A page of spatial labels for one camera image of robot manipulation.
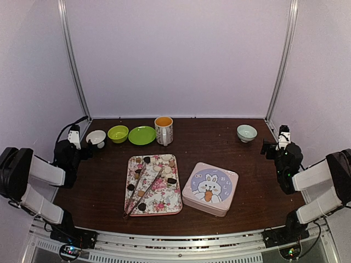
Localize pale blue tea bowl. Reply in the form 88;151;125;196
236;124;258;143

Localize left aluminium frame post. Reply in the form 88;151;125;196
57;0;92;122

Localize pink divided tin box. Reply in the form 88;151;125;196
183;192;234;217

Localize pink rabbit tin lid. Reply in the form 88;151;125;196
182;162;239;199

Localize green bowl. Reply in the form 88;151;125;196
107;125;129;144

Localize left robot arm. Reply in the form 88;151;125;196
1;139;93;243

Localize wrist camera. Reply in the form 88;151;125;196
67;124;81;150
276;125;291;151

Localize floral white mug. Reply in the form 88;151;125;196
154;116;174;147

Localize metal serving tongs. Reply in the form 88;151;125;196
122;161;164;219

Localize black white bowl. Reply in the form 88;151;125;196
86;130;107;150

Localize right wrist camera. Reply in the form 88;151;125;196
276;125;291;151

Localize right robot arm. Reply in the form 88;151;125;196
261;139;350;246

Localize floral pink tray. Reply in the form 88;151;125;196
123;154;183;218

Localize aluminium frame post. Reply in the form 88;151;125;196
57;0;92;122
265;0;298;123

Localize green plate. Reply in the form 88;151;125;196
128;126;156;146

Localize front aluminium rail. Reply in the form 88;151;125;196
27;216;332;263

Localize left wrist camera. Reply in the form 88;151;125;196
67;124;81;150

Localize right aluminium frame post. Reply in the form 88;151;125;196
265;0;298;123

